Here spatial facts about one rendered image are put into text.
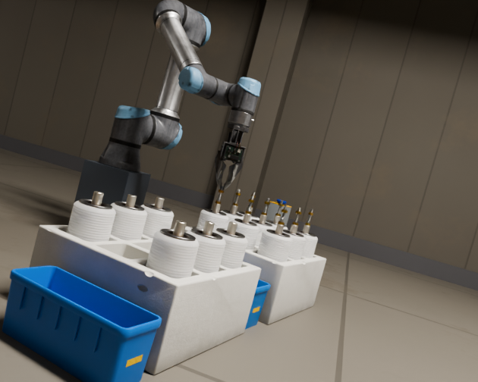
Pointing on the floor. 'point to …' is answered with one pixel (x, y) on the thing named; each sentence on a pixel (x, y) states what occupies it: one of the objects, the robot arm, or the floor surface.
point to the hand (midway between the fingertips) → (222, 185)
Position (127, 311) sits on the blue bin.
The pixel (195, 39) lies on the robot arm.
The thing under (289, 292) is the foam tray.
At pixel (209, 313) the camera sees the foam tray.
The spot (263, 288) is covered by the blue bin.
